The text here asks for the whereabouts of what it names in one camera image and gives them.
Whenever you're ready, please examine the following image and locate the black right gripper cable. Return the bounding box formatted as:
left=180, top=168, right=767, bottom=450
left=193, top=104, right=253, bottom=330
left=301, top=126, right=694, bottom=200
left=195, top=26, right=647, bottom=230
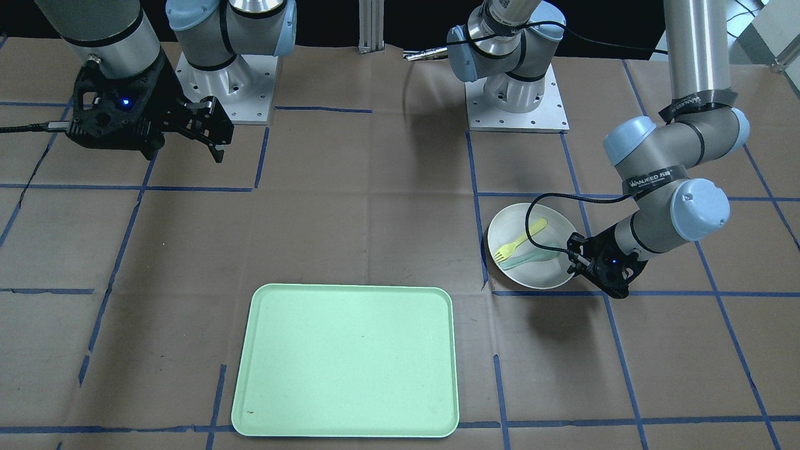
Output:
left=0, top=122, right=69, bottom=135

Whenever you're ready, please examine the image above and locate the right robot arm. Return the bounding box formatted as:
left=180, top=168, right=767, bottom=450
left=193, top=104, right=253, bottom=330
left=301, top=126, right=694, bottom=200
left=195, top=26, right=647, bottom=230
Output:
left=37, top=1, right=297, bottom=163

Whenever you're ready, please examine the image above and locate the white round plate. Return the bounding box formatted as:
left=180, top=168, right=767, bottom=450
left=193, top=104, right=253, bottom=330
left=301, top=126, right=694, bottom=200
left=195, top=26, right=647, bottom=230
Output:
left=487, top=203, right=576, bottom=289

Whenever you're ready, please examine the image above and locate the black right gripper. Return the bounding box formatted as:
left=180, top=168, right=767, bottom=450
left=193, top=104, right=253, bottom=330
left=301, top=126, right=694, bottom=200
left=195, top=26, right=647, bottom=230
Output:
left=66, top=49, right=234, bottom=163

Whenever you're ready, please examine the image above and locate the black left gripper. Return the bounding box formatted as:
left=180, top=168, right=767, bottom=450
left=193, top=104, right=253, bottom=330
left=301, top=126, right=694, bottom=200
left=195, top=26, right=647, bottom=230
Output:
left=566, top=232, right=648, bottom=299

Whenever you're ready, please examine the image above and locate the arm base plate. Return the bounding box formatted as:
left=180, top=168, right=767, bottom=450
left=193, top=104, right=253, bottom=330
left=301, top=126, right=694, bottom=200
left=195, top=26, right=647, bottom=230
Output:
left=176, top=53, right=280, bottom=126
left=464, top=66, right=569, bottom=133

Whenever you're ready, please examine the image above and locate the silver metal connector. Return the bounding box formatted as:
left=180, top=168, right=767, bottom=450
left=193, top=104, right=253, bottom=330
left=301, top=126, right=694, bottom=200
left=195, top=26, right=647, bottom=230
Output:
left=403, top=47, right=448, bottom=62

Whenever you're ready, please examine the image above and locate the teal plastic spoon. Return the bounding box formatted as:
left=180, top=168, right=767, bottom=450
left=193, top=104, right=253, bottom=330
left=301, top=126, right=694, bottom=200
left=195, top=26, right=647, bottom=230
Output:
left=497, top=247, right=560, bottom=271

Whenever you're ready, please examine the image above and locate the yellow plastic fork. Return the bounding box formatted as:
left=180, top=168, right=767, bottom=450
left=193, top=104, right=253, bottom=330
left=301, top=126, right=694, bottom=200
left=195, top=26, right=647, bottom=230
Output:
left=492, top=217, right=548, bottom=263

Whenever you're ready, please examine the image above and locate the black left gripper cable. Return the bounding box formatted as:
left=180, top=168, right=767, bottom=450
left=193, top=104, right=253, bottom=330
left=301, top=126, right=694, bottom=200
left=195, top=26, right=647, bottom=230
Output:
left=447, top=21, right=669, bottom=260

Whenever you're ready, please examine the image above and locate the light green tray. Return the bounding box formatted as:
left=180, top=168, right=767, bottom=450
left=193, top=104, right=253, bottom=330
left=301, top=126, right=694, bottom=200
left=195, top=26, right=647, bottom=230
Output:
left=231, top=284, right=460, bottom=438

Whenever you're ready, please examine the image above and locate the aluminium frame post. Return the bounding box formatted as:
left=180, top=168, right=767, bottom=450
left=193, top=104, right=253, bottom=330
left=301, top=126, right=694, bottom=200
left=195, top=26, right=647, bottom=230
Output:
left=357, top=0, right=386, bottom=54

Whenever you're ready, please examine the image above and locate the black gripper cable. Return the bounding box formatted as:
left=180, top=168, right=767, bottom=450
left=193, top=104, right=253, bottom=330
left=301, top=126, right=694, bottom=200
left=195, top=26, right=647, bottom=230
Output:
left=447, top=21, right=669, bottom=260
left=0, top=122, right=69, bottom=135

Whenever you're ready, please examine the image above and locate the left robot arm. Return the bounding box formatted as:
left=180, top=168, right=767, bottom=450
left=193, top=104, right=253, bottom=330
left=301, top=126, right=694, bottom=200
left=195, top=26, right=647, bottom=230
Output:
left=445, top=1, right=751, bottom=299

